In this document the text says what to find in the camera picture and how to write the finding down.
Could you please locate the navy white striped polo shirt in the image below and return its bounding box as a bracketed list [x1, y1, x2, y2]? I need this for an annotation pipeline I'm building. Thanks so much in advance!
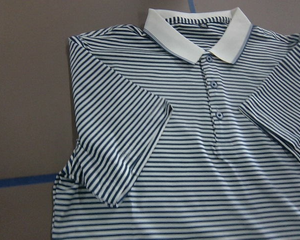
[51, 8, 300, 240]

